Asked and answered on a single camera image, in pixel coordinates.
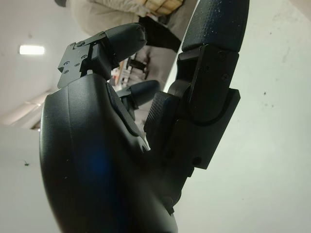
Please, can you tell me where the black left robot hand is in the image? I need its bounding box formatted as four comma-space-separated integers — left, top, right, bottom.
38, 0, 251, 233

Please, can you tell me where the person in beige jacket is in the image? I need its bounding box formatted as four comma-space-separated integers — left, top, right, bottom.
54, 0, 197, 64

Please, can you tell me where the ceiling light panel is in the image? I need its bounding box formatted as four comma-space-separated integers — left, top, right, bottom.
19, 45, 45, 55

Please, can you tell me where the wooden crate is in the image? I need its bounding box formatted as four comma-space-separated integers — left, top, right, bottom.
139, 0, 185, 15

